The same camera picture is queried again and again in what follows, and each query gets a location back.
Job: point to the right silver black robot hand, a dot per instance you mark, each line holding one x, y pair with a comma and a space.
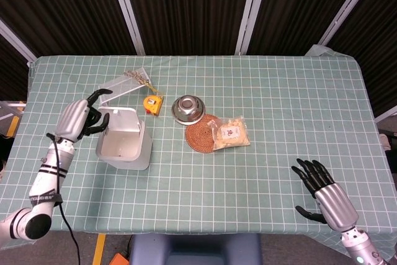
333, 198

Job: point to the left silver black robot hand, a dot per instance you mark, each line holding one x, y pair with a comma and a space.
70, 118

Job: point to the white plastic box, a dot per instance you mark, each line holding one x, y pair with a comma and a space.
124, 136

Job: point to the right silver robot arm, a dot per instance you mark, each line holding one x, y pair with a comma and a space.
361, 248

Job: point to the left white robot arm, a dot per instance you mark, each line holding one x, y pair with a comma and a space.
38, 192

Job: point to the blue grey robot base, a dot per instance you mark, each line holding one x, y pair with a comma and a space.
195, 249

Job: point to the clear plastic box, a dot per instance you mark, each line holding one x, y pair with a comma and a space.
124, 85

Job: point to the dried wheat sprig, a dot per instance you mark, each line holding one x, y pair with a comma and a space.
141, 79

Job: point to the yellow tape measure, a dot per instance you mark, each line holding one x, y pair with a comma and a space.
152, 104

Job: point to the stainless steel bowl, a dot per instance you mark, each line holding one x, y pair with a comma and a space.
188, 109

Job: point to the clear bag of snacks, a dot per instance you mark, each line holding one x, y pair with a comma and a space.
231, 134

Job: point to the green checkered tablecloth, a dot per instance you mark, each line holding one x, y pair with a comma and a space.
198, 141

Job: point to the round woven rattan coaster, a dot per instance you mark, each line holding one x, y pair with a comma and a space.
201, 134

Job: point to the orange box on floor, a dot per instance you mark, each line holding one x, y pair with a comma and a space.
119, 259

